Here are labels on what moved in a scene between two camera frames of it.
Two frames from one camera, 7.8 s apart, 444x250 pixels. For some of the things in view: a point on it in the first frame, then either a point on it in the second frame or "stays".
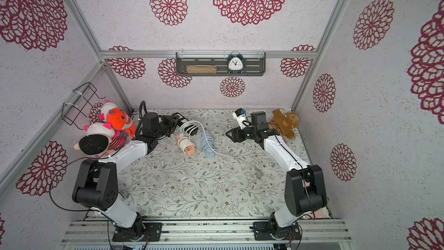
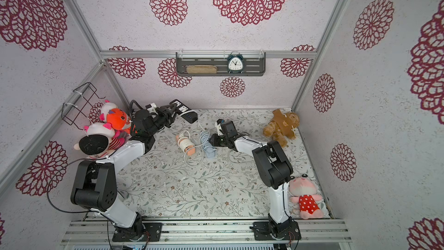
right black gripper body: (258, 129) to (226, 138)
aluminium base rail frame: (97, 231) stays
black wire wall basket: (78, 114) stays
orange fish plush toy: (118, 120) stays
